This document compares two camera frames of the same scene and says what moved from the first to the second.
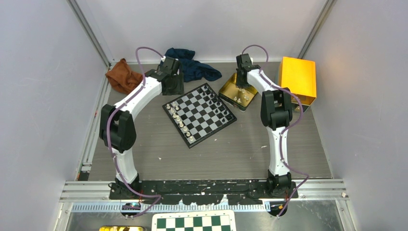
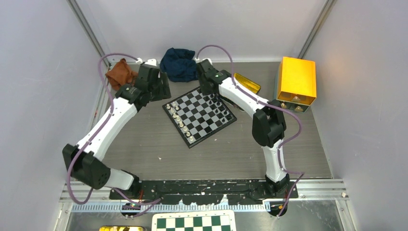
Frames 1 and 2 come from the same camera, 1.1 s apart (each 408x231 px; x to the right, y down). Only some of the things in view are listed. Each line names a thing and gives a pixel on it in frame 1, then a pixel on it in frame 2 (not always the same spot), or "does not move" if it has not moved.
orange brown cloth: (122, 78) does not move
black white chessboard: (198, 114) does not move
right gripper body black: (240, 83) → (203, 88)
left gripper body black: (177, 86) → (156, 90)
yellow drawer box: (299, 75) does not move
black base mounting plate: (203, 192) does not move
